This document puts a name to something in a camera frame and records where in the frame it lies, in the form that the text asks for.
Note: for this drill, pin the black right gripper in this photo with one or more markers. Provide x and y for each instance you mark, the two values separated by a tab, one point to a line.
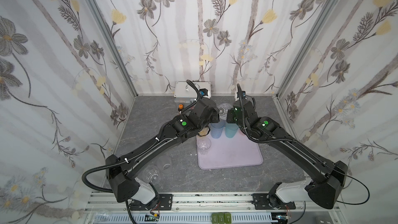
231	117

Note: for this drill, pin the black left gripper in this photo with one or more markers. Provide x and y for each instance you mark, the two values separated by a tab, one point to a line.
210	124

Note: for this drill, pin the teal plastic cup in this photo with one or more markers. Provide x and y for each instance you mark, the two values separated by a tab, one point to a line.
231	130

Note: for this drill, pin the amber drinking glass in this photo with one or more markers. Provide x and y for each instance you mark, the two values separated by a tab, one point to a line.
204	132

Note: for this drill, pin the blue plastic cup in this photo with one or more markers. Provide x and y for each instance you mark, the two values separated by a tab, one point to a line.
216	129

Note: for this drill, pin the clear tumbler glass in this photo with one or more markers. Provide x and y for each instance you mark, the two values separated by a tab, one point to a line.
203	145

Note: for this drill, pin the lilac plastic tray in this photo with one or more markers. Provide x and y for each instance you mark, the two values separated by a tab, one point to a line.
230	153

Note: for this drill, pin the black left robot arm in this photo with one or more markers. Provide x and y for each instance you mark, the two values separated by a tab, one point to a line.
122	172

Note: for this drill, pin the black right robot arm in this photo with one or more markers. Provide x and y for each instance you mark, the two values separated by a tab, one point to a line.
326	179

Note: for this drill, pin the small clear glass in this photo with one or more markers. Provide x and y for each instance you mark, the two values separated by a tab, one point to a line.
223	110

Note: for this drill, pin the brown bottle orange cap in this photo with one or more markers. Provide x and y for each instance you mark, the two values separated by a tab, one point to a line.
180	107

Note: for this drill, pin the silver metal first-aid case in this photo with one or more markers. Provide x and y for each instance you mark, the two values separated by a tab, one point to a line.
184	93

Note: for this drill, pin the clear glass front left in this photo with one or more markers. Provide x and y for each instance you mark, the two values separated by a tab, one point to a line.
151	174

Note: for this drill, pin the green terminal block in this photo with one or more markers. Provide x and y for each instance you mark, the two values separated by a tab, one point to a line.
221	218

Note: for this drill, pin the clear glass near rail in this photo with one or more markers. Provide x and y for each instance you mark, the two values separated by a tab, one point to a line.
164	164

